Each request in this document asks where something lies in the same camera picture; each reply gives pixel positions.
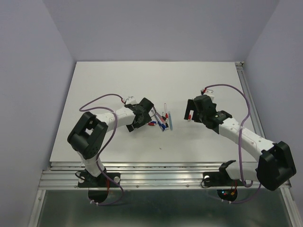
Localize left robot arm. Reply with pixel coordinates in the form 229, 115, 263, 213
67, 98, 154, 186

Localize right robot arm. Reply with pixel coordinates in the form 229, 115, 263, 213
184, 95, 296, 191

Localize black capped whiteboard marker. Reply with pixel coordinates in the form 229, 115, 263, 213
161, 112, 169, 130

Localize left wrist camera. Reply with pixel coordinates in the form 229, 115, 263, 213
122, 96, 137, 105

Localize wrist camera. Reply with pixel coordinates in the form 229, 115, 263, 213
122, 96, 137, 105
201, 88, 214, 98

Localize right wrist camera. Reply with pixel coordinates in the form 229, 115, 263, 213
201, 88, 214, 98

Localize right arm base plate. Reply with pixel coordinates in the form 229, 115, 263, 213
201, 171, 243, 188

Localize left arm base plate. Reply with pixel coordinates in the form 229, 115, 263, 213
75, 170, 120, 188

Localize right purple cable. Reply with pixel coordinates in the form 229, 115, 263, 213
200, 84, 263, 204

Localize aluminium frame rail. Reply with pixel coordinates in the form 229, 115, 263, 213
29, 61, 302, 227

